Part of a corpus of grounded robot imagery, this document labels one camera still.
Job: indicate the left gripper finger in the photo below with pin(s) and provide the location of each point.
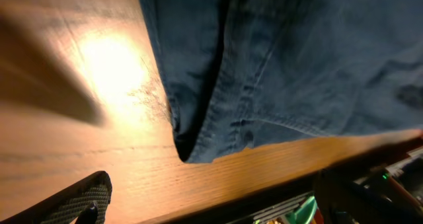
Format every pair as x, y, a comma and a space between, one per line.
85, 201

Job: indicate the dark blue denim shorts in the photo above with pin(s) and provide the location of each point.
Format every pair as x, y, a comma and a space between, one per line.
243, 73

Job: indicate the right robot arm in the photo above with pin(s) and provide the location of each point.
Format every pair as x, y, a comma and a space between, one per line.
381, 198

